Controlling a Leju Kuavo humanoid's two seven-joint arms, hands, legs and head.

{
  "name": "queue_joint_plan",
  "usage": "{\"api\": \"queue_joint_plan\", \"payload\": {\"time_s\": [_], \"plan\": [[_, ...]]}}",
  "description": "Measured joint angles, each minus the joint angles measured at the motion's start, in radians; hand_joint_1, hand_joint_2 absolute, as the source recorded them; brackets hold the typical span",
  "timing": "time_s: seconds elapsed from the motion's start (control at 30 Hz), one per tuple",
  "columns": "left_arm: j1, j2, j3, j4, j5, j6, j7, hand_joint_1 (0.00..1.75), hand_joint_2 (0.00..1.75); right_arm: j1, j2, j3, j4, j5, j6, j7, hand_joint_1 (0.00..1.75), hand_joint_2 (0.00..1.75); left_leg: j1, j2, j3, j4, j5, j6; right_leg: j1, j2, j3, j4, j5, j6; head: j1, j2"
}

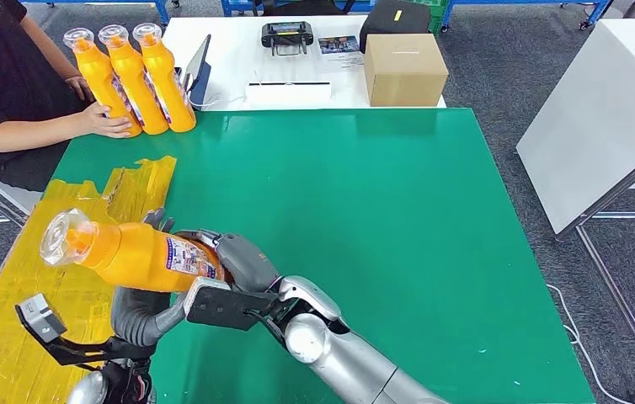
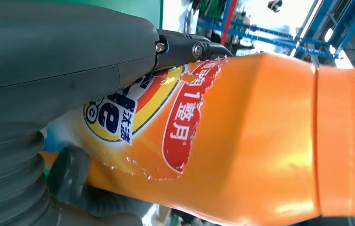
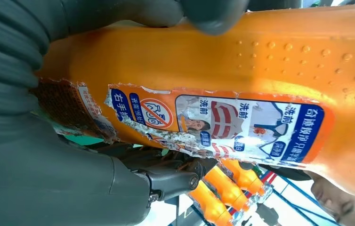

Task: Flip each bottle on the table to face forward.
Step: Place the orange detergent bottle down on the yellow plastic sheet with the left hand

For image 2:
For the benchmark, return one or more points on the red pole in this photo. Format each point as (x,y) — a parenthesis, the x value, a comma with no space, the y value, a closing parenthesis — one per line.
(229,18)

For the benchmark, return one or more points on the green work table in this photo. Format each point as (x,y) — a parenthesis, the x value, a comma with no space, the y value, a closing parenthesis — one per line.
(133,9)

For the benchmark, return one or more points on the blue metal rack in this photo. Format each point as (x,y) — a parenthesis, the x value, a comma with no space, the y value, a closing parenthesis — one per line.
(352,28)

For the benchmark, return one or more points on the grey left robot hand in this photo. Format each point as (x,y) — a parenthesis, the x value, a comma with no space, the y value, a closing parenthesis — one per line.
(56,53)

